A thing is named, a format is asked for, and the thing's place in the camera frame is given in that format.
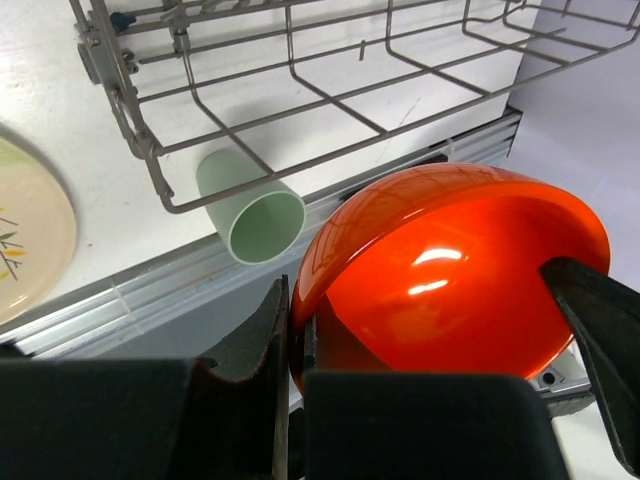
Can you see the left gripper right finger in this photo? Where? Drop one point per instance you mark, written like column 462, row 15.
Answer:
column 604, row 316

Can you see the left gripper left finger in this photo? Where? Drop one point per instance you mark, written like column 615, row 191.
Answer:
column 244, row 404

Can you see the orange bowl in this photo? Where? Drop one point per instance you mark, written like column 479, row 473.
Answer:
column 435, row 269

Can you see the green cup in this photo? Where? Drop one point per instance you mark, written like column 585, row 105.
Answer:
column 258, row 224

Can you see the cream green round plate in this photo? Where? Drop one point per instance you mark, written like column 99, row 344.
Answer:
column 38, row 230

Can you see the grey wire dish rack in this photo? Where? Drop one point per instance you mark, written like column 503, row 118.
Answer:
column 111, row 66

